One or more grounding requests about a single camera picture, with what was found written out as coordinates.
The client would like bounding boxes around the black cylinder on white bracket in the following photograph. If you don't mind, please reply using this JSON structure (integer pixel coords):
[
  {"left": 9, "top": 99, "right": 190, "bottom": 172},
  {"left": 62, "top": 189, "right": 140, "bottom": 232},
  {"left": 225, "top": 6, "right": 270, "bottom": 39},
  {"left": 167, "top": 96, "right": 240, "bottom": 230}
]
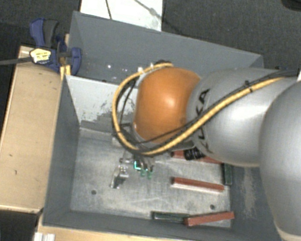
[{"left": 182, "top": 146, "right": 208, "bottom": 164}]

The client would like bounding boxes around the grey metal bin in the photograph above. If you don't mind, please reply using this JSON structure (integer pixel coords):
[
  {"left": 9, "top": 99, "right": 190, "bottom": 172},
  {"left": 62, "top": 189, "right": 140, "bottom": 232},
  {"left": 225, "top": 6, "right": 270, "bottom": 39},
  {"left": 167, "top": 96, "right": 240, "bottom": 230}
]
[{"left": 34, "top": 10, "right": 301, "bottom": 241}]

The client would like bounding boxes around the dark green flat block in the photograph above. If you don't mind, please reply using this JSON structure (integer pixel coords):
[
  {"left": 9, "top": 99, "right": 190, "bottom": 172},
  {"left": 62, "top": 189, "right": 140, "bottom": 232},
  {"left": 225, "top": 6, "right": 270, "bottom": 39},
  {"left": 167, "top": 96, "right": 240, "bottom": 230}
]
[
  {"left": 149, "top": 207, "right": 191, "bottom": 227},
  {"left": 218, "top": 162, "right": 237, "bottom": 187}
]

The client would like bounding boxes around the pale wood flat board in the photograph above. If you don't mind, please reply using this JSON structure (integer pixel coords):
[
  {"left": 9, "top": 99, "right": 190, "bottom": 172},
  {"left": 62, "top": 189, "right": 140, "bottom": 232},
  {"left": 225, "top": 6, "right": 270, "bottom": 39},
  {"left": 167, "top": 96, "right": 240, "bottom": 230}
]
[{"left": 0, "top": 44, "right": 72, "bottom": 218}]

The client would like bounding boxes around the red-brown flat block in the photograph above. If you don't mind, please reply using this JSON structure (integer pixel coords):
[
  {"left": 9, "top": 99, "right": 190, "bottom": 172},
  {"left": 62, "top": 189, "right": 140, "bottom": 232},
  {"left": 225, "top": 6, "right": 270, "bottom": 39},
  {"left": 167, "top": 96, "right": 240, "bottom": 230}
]
[
  {"left": 169, "top": 148, "right": 224, "bottom": 167},
  {"left": 182, "top": 203, "right": 236, "bottom": 235},
  {"left": 169, "top": 175, "right": 226, "bottom": 194}
]

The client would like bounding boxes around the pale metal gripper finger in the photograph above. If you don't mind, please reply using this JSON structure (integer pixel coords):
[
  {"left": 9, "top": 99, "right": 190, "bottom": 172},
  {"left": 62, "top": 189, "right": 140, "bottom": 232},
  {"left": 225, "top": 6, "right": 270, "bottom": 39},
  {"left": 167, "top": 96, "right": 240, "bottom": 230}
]
[
  {"left": 109, "top": 165, "right": 122, "bottom": 190},
  {"left": 115, "top": 165, "right": 132, "bottom": 191}
]

